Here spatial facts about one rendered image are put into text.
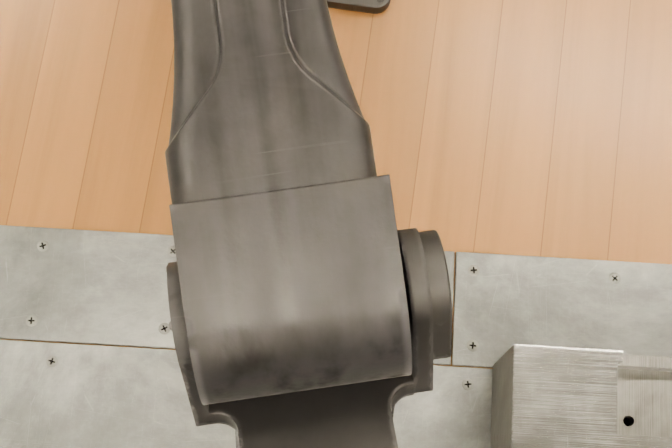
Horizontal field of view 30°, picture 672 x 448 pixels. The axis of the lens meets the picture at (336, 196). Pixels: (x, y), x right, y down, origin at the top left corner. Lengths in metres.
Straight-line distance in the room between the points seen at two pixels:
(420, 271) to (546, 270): 0.41
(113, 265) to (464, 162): 0.23
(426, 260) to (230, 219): 0.06
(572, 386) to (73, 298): 0.31
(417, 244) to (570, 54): 0.47
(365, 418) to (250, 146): 0.10
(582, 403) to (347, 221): 0.34
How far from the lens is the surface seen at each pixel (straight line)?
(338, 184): 0.37
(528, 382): 0.69
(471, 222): 0.80
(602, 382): 0.70
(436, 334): 0.40
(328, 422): 0.41
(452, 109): 0.82
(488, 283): 0.79
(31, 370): 0.79
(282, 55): 0.37
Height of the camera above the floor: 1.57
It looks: 75 degrees down
